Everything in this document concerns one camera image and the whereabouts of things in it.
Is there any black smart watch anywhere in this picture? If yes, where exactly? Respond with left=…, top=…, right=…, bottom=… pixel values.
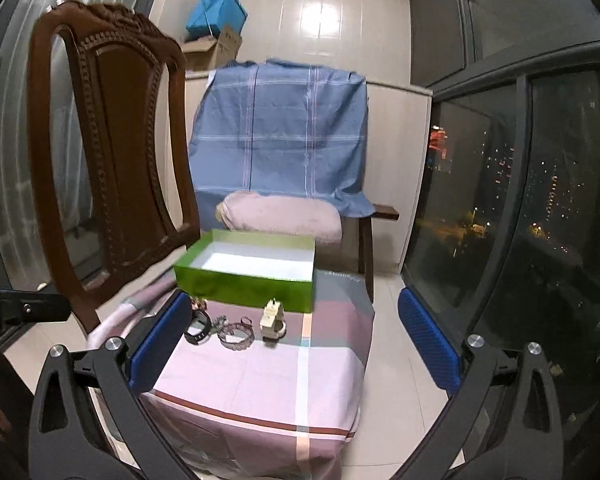
left=183, top=310, right=212, bottom=346

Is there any pink plaid table cloth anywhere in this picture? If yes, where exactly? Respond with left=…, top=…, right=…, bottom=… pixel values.
left=85, top=258, right=376, bottom=480

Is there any green cardboard box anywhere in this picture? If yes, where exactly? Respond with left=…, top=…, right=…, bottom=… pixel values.
left=173, top=230, right=315, bottom=313

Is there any dark wooden armchair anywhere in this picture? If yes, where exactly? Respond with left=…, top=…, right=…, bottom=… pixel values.
left=358, top=204, right=400, bottom=302

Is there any pink seat cushion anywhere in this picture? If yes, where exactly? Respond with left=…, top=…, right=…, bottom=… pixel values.
left=215, top=191, right=342, bottom=246

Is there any carved brown wooden chair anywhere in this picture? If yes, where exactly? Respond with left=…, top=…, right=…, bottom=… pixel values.
left=27, top=0, right=200, bottom=333

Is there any blue plaid cloth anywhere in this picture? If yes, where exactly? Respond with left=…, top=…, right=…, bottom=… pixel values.
left=188, top=58, right=374, bottom=229

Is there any brown cardboard box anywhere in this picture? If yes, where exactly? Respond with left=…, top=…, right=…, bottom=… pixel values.
left=182, top=25, right=242, bottom=72

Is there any blue wrapped package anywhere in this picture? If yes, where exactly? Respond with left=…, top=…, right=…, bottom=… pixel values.
left=185, top=0, right=248, bottom=40

